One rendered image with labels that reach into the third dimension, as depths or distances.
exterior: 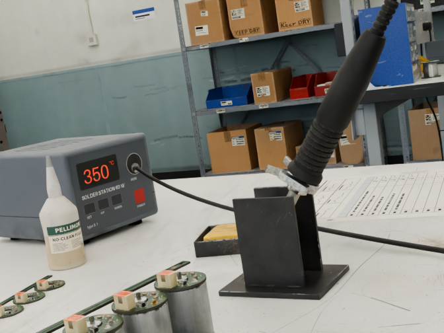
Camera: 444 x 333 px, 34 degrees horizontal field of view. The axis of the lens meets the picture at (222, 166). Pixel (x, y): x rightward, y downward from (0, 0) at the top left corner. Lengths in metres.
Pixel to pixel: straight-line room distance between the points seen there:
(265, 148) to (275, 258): 4.28
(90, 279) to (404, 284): 0.26
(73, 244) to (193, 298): 0.32
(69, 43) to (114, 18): 0.49
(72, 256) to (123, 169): 0.14
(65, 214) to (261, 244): 0.21
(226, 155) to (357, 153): 0.91
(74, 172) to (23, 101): 5.70
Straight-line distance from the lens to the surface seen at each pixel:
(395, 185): 0.79
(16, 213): 0.78
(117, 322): 0.30
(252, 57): 5.20
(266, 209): 0.48
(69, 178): 0.70
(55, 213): 0.64
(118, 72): 5.77
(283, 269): 0.49
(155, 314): 0.31
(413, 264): 0.52
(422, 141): 4.42
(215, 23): 4.80
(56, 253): 0.64
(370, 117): 2.25
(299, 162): 0.47
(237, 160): 4.87
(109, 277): 0.60
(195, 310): 0.34
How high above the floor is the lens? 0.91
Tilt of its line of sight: 9 degrees down
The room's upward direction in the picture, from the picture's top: 9 degrees counter-clockwise
